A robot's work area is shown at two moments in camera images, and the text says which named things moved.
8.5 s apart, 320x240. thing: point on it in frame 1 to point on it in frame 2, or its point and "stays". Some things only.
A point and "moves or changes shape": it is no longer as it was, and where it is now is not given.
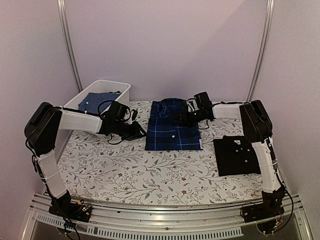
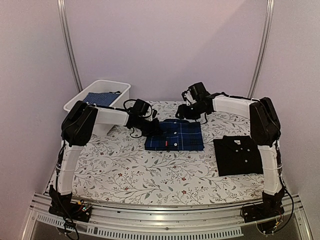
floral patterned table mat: (93, 167) stays
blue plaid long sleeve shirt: (164, 133) moves or changes shape
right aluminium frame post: (266, 49) stays
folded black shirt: (236, 156) stays
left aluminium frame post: (63, 17) stays
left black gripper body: (126, 133) to (147, 129)
